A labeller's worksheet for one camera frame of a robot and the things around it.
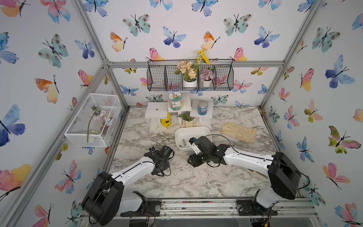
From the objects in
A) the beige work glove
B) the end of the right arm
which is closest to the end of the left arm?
the end of the right arm

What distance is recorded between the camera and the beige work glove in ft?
3.37

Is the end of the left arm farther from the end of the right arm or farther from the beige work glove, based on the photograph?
the beige work glove
